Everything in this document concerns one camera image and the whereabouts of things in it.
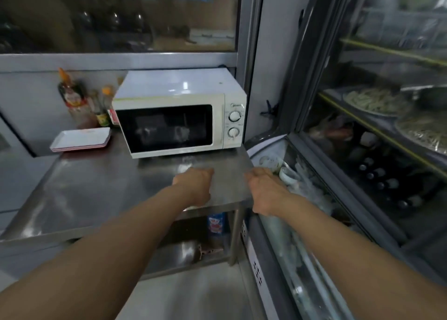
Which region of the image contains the small white bowl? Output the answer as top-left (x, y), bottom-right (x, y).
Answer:
top-left (279, 166), bottom-right (301, 186)

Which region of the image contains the stainless steel table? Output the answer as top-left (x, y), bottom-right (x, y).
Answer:
top-left (0, 131), bottom-right (255, 242)

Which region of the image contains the small red blue packet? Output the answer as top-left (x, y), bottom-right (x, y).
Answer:
top-left (208, 213), bottom-right (226, 235)

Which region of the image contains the dark sauce bottle orange cap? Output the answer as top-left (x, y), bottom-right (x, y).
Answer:
top-left (101, 85), bottom-right (119, 127)

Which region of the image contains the person's left hand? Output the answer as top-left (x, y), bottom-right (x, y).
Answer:
top-left (172, 168), bottom-right (215, 209)

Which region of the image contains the person's right hand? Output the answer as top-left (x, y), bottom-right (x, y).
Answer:
top-left (244, 167), bottom-right (298, 218)

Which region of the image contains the plain white rectangular plate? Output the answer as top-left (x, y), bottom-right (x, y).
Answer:
top-left (51, 148), bottom-right (111, 153)

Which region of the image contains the white microwave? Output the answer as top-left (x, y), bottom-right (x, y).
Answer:
top-left (111, 68), bottom-right (248, 160)

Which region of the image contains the white rectangular plate orange print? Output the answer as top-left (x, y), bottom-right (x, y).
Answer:
top-left (50, 145), bottom-right (112, 151)
top-left (49, 127), bottom-right (112, 149)

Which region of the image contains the plate of shredded food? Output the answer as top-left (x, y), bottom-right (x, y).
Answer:
top-left (394, 115), bottom-right (447, 155)
top-left (344, 87), bottom-right (411, 116)

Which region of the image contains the small green glass bottle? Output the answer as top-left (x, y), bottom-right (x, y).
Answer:
top-left (89, 91), bottom-right (111, 128)

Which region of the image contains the person's right forearm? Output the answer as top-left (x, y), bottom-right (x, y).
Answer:
top-left (276, 196), bottom-right (447, 320)

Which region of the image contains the blue plastic clip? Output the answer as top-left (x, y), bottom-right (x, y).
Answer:
top-left (260, 99), bottom-right (280, 118)

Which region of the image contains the row of dark bottles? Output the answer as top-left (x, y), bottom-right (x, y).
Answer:
top-left (358, 157), bottom-right (425, 209)

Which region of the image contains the red sauce bottle orange cap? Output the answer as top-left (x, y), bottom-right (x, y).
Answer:
top-left (57, 67), bottom-right (98, 129)

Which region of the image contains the glass display fridge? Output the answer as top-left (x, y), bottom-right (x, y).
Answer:
top-left (241, 0), bottom-right (447, 320)

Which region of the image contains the wooden worktable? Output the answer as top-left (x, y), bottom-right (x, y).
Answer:
top-left (153, 35), bottom-right (238, 51)

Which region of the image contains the person's left forearm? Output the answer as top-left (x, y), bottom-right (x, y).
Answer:
top-left (0, 183), bottom-right (191, 320)

